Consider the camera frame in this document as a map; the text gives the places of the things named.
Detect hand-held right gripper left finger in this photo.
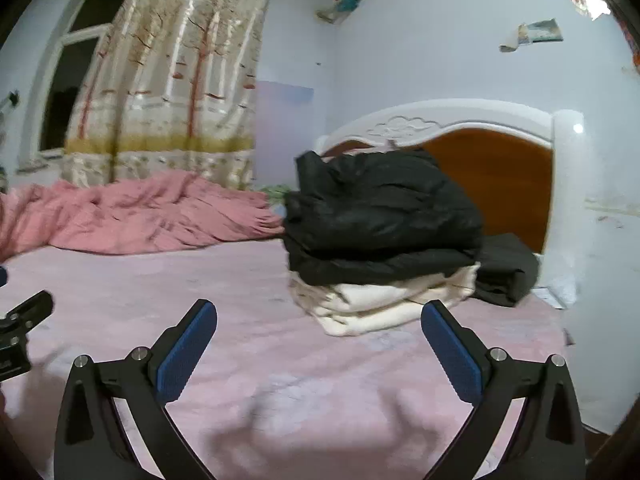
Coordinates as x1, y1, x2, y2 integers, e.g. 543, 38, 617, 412
52, 299, 219, 480

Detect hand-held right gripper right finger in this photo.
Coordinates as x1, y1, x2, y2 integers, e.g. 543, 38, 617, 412
420, 299, 587, 480

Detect black padded jacket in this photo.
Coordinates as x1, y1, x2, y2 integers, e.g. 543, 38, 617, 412
282, 149, 485, 286

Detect folded white clothes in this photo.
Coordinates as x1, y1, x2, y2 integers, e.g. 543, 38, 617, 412
290, 262, 481, 337

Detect folded dark cloth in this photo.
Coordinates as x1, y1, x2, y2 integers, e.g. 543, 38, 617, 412
472, 232, 541, 308

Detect pink quilt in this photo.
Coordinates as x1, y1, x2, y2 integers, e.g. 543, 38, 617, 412
0, 170, 286, 263

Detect white and wooden headboard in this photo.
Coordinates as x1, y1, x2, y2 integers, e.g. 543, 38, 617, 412
314, 99, 586, 311

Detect green cloth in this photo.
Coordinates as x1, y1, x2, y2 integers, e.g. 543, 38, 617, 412
260, 184, 296, 206

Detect white framed window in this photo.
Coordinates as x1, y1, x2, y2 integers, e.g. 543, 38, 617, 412
20, 0, 133, 173

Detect tree print curtain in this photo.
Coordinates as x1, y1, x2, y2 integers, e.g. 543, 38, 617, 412
64, 0, 278, 191

